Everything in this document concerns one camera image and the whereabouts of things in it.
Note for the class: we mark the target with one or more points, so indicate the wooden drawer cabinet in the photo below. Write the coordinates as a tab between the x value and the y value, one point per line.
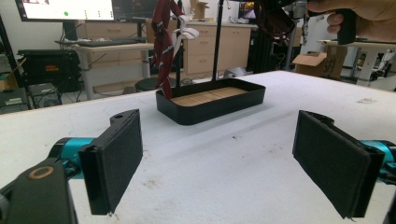
202	49

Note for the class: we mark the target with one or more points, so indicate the black equipment case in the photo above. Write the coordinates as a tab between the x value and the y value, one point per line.
49	70

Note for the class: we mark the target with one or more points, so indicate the black keyboard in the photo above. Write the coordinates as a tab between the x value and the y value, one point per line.
109	41

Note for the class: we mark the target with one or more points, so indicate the small cardboard box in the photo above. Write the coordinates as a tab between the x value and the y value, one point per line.
199	9

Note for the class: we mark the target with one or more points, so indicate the striped red bow tie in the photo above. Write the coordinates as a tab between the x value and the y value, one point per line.
163	46

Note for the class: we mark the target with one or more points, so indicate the black rack with wooden tray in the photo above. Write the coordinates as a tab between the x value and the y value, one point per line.
214	102

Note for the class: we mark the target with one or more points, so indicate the large computer monitor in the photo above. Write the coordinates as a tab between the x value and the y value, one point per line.
65	9

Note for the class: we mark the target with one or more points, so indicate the black round stool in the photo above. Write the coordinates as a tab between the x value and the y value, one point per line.
152	84

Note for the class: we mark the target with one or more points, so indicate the small lit monitor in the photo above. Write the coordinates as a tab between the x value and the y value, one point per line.
246	10

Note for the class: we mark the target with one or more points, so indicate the white desk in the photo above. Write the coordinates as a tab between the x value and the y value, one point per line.
115	48

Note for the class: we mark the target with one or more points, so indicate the white side table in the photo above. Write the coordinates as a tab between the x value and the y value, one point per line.
367	53

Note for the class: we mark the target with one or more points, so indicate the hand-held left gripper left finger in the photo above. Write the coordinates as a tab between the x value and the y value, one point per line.
115	161

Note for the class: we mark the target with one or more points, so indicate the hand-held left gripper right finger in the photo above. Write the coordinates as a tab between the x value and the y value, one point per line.
336	165

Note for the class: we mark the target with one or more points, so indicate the dark red bow tie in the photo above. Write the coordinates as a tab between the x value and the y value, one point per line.
274	21

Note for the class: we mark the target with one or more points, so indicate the open cardboard box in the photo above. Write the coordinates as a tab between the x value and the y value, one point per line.
320	62

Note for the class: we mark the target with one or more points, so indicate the black metal frame stand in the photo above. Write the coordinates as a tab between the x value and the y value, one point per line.
7	53

